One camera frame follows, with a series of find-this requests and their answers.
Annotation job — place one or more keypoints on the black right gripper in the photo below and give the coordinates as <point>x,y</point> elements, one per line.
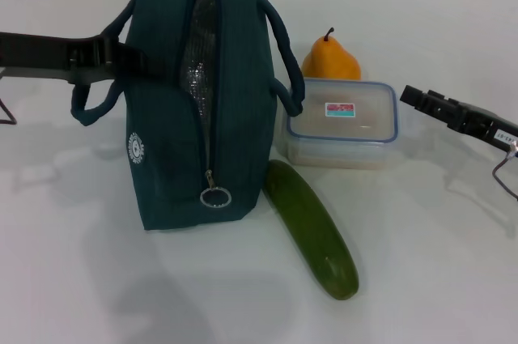
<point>481,125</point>

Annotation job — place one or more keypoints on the dark teal insulated lunch bag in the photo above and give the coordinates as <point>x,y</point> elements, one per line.
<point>170,117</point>

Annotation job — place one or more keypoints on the yellow orange pear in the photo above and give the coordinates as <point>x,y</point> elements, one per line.
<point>329,60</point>

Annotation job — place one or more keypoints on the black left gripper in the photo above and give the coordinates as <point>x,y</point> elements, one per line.
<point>40,49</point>

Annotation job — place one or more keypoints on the green cucumber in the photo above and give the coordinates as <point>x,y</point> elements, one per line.
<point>307,226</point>

